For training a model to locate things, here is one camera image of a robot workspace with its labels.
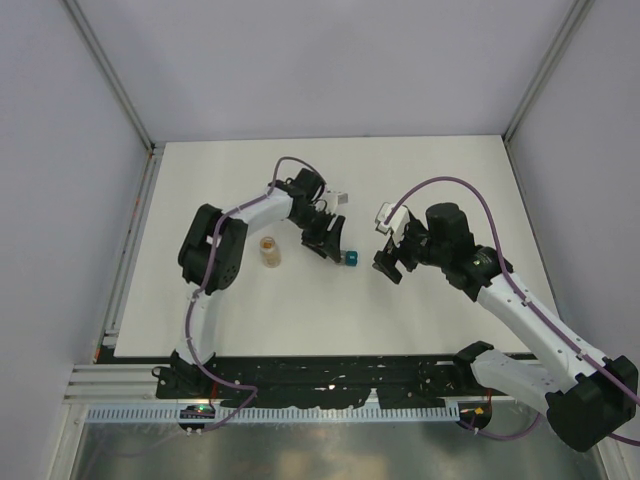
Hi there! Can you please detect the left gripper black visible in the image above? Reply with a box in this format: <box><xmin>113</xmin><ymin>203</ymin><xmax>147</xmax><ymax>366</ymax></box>
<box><xmin>290</xmin><ymin>206</ymin><xmax>344</xmax><ymax>262</ymax></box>

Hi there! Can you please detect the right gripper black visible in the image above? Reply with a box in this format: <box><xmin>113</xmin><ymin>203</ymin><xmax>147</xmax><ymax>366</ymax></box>
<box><xmin>374</xmin><ymin>216</ymin><xmax>450</xmax><ymax>283</ymax></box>

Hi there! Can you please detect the blue pill box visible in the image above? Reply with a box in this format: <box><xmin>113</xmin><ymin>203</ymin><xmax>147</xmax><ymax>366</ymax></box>
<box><xmin>342</xmin><ymin>250</ymin><xmax>359</xmax><ymax>267</ymax></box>

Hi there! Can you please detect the clear pill bottle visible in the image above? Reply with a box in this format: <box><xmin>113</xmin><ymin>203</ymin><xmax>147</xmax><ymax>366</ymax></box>
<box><xmin>259</xmin><ymin>236</ymin><xmax>282</xmax><ymax>268</ymax></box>

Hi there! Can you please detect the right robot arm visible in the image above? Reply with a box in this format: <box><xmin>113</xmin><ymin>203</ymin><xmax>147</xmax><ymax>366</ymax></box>
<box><xmin>373</xmin><ymin>203</ymin><xmax>639</xmax><ymax>452</ymax></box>

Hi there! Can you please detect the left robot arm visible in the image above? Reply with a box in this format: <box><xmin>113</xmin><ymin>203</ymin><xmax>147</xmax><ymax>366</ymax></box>
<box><xmin>170</xmin><ymin>168</ymin><xmax>348</xmax><ymax>398</ymax></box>

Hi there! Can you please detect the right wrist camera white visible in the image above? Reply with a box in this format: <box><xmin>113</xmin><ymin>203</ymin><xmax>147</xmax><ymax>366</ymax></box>
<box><xmin>374</xmin><ymin>202</ymin><xmax>410</xmax><ymax>237</ymax></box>

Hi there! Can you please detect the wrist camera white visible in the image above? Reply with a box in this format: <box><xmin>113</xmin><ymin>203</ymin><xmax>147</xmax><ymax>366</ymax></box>
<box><xmin>374</xmin><ymin>202</ymin><xmax>410</xmax><ymax>237</ymax></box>
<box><xmin>321</xmin><ymin>190</ymin><xmax>349</xmax><ymax>212</ymax></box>

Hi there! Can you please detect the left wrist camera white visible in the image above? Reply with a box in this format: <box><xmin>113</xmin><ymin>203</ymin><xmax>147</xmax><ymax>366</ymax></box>
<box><xmin>321</xmin><ymin>190</ymin><xmax>349</xmax><ymax>212</ymax></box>

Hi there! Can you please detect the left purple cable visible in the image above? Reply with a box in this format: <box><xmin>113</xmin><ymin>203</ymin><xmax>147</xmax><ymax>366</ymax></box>
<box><xmin>183</xmin><ymin>156</ymin><xmax>306</xmax><ymax>441</ymax></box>

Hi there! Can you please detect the purple cable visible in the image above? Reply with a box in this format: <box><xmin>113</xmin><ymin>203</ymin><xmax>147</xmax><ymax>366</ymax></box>
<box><xmin>387</xmin><ymin>175</ymin><xmax>640</xmax><ymax>446</ymax></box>
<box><xmin>183</xmin><ymin>156</ymin><xmax>306</xmax><ymax>441</ymax></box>

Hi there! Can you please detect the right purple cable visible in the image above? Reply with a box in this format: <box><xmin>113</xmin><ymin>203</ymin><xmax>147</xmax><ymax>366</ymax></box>
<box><xmin>387</xmin><ymin>175</ymin><xmax>640</xmax><ymax>446</ymax></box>

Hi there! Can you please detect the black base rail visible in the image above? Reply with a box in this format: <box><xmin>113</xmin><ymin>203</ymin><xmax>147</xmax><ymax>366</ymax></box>
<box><xmin>94</xmin><ymin>344</ymin><xmax>551</xmax><ymax>409</ymax></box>

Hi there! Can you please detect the white slotted cable duct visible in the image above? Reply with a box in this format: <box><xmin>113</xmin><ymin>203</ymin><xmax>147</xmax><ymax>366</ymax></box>
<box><xmin>85</xmin><ymin>403</ymin><xmax>460</xmax><ymax>424</ymax></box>

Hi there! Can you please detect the left aluminium frame post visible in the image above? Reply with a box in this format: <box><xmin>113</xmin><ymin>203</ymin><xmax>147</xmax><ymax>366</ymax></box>
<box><xmin>57</xmin><ymin>0</ymin><xmax>157</xmax><ymax>151</ymax></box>

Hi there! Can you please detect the aluminium frame post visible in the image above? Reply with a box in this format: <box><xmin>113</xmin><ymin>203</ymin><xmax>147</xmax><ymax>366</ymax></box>
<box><xmin>501</xmin><ymin>0</ymin><xmax>599</xmax><ymax>146</ymax></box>
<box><xmin>57</xmin><ymin>0</ymin><xmax>157</xmax><ymax>151</ymax></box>

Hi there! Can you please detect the right aluminium frame post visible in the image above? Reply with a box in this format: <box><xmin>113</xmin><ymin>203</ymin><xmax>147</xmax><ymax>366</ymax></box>
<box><xmin>501</xmin><ymin>0</ymin><xmax>599</xmax><ymax>146</ymax></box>

